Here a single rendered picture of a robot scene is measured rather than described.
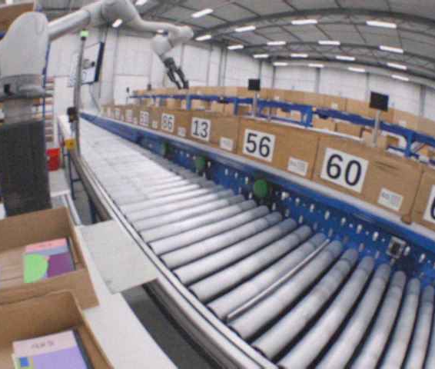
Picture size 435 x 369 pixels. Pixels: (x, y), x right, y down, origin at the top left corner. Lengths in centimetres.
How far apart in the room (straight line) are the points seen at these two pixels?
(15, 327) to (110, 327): 19
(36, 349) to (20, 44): 70
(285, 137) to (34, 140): 85
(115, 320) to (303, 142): 79
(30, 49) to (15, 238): 52
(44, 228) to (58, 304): 32
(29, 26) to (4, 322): 71
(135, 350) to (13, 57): 75
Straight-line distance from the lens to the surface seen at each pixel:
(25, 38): 75
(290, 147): 90
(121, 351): 42
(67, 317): 44
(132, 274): 55
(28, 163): 73
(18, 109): 75
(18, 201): 76
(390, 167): 78
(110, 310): 48
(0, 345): 51
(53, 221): 68
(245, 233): 74
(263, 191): 90
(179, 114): 146
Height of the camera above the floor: 112
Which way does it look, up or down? 20 degrees down
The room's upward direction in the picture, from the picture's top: 6 degrees clockwise
